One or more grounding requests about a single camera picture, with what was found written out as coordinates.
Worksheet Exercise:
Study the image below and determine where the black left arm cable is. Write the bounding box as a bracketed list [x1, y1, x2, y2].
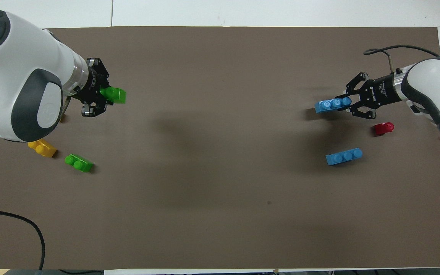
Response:
[0, 208, 46, 270]

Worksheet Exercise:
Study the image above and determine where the brown paper mat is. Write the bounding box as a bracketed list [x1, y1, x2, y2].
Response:
[0, 26, 440, 270]

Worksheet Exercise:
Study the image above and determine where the blue three-stud toy brick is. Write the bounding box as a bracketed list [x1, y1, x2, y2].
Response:
[325, 147, 363, 166]
[315, 97, 352, 114]

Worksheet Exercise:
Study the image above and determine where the thin black floor cable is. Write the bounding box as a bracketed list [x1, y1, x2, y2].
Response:
[58, 269, 105, 275]

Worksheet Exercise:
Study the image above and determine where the green two-stud toy brick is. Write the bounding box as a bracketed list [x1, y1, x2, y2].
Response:
[65, 154, 94, 173]
[100, 87, 126, 104]

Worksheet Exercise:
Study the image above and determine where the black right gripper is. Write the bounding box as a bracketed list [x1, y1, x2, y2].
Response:
[345, 73, 402, 120]

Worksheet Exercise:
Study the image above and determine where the red one-stud toy brick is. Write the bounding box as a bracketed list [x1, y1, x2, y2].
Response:
[374, 122, 395, 137]

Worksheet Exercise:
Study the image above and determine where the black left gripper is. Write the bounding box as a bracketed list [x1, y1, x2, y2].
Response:
[76, 58, 112, 117]

